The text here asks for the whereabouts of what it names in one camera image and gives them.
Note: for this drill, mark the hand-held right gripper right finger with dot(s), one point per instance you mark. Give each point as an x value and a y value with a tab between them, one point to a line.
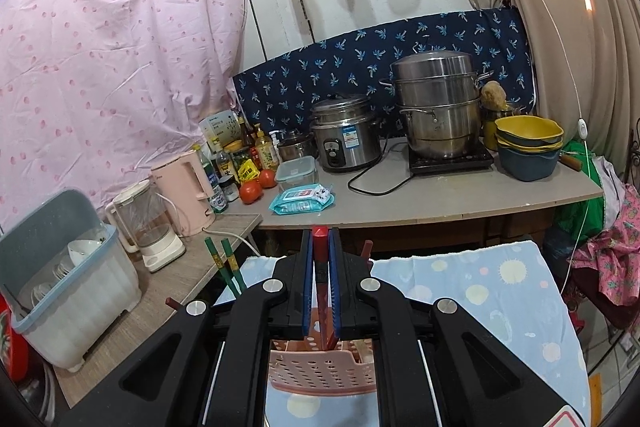
334	287

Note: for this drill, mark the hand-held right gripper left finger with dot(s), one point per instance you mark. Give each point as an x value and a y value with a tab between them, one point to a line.
306	287

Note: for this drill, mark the red chopstick dark band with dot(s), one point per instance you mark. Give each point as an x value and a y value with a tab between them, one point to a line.
320	242

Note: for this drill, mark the maroon chopstick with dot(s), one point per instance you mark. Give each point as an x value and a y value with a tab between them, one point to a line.
367	252

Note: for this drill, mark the green chopstick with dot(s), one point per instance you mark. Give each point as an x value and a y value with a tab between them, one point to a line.
231	259
215	259

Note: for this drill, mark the pink perforated utensil holder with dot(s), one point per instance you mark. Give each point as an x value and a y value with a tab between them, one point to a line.
320	372

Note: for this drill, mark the blue wet wipes pack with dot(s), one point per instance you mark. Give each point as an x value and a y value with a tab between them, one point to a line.
300	199

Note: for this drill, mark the red tomato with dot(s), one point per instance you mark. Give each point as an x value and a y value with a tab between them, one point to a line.
250	192
267	178

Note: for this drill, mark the clear plastic food container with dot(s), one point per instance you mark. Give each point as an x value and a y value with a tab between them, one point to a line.
296	174

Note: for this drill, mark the small jar black lid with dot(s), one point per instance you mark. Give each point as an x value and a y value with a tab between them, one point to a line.
230	189

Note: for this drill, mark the yellow snack packet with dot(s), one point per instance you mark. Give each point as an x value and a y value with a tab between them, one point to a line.
247	169

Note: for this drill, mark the small steel pot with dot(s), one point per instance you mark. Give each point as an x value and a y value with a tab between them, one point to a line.
292	147

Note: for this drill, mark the amber oil bottle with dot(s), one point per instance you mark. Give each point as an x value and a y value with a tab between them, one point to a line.
266	152

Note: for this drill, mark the wood grain side counter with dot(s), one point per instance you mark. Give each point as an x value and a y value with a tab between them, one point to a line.
165	287

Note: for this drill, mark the light blue spotted tablecloth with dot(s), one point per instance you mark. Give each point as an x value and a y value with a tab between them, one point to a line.
475	297

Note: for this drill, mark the grey kitchen counter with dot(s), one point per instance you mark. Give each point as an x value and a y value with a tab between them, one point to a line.
450	202

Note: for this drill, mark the steel rice cooker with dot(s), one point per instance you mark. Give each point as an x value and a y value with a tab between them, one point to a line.
345	142

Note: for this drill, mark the pink electric kettle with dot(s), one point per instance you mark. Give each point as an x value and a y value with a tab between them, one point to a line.
182	192

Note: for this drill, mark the green plastic bottle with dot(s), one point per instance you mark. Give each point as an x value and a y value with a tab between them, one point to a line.
204	167

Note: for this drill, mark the dark sauce bottle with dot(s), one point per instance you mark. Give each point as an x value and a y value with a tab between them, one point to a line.
246	137

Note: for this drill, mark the black induction cooktop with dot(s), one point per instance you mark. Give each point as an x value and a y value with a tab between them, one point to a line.
450	164

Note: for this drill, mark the glass jug white base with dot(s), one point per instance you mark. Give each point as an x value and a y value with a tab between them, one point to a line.
145	222

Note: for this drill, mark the white green carton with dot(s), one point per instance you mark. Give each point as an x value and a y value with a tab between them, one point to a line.
222	129

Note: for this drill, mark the stacked steel steamer pot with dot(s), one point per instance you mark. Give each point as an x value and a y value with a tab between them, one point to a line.
435	107

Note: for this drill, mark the navy leaf print cloth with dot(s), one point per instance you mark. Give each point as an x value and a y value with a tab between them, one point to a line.
300	77

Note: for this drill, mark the white bowl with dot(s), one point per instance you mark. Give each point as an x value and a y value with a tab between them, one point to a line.
85	251

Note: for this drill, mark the white dish box grey lid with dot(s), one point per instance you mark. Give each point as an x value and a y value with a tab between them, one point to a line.
75	307

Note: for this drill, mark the yellow bowl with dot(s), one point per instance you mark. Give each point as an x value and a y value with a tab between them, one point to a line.
529	127
530	149

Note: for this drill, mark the brown loofah sponge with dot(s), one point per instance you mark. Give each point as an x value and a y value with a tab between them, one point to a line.
492	94

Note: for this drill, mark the pink pineapple print cloth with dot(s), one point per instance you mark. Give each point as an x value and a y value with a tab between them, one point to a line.
615	247

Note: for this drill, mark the pink spotted curtain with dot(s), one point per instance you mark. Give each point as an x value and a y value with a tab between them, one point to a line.
100	82

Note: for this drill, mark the red container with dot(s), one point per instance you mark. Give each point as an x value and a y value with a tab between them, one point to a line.
7	342

